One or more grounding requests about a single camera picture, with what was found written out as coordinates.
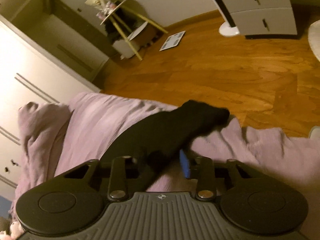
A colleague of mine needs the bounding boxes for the white chest of drawers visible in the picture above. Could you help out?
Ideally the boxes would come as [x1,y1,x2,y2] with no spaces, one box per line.
[213,0,298,37]

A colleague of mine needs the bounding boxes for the white bathroom scale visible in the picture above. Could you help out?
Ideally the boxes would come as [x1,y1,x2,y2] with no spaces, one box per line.
[159,31,185,51]

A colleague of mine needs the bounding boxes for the white wardrobe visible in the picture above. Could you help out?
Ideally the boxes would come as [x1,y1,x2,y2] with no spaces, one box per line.
[1,0,108,200]

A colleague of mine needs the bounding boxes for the black garment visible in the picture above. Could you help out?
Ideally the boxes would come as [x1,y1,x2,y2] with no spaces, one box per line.
[100,100,230,191]

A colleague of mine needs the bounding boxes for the round side table gold legs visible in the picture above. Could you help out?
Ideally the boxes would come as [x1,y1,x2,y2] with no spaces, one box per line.
[100,0,168,61]

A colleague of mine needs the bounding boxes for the flower bouquet on table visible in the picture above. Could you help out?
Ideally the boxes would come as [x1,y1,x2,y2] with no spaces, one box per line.
[85,0,117,20]

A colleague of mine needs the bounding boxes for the white fan base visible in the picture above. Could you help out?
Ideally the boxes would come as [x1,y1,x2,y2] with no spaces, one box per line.
[219,22,240,37]

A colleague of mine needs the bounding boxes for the purple folded blanket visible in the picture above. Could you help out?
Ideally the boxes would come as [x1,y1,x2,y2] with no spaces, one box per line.
[14,92,319,220]

